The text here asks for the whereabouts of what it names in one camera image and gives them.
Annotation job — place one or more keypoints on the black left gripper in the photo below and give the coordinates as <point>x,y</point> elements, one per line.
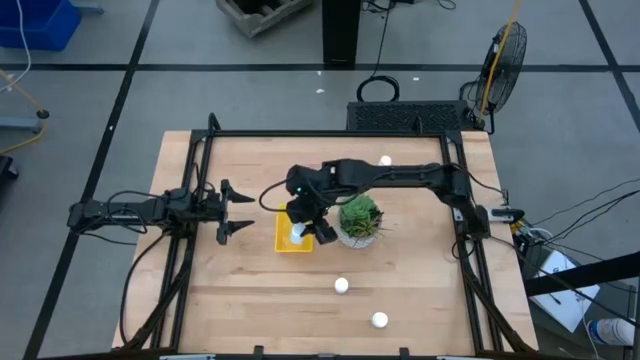
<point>212,212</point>

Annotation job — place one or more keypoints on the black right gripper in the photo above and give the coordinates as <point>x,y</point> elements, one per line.
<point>305,197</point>

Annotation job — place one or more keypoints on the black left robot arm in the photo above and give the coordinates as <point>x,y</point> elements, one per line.
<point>125,210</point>

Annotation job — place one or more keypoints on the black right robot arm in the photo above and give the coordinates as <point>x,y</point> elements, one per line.
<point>400,172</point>

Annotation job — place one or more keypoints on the yellow plastic basket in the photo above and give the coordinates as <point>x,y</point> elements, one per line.
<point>282,242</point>

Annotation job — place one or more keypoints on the green succulent in white pot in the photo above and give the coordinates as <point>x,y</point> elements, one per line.
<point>357,215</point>

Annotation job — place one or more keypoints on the black computer case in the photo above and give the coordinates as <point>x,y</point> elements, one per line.
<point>400,116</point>

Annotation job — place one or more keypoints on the grey wooden crate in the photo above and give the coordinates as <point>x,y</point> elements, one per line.
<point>250,22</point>

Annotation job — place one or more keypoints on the black square pillar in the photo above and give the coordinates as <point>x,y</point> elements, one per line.
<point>341,30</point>

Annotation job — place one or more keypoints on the black round stand foot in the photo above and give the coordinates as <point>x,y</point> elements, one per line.
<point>43,114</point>

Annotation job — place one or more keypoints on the black power box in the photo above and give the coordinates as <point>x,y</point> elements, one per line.
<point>525,247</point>

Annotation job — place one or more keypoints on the grey floor stand bar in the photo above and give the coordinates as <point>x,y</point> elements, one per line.
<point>20,124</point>

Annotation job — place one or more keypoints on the black object at floor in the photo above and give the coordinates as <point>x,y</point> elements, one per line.
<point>6,167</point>

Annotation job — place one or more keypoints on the blue plastic bin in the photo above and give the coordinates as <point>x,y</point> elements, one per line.
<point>50,25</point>

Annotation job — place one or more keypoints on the black floor fan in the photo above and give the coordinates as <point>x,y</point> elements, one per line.
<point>512,55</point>

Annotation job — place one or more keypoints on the white cardboard box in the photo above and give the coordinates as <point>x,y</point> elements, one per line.
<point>570,305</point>

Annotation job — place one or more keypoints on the black metal beam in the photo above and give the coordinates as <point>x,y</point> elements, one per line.
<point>590,274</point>

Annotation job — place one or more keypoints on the clear plastic bottle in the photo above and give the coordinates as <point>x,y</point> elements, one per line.
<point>612,331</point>

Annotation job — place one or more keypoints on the black aluminium table frame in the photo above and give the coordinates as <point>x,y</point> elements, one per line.
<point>325,133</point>

